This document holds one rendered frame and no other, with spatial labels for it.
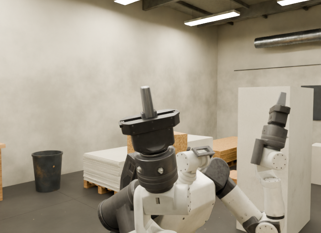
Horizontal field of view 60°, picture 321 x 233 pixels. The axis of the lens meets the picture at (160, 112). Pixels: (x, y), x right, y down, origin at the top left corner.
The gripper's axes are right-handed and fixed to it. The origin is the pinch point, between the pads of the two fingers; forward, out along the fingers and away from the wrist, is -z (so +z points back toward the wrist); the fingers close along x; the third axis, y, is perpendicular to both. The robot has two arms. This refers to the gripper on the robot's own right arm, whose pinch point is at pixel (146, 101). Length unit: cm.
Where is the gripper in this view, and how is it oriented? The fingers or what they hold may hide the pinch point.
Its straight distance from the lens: 55.8
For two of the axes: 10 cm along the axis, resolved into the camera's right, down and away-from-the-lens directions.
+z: 1.3, 9.5, 3.0
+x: 9.6, -1.9, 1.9
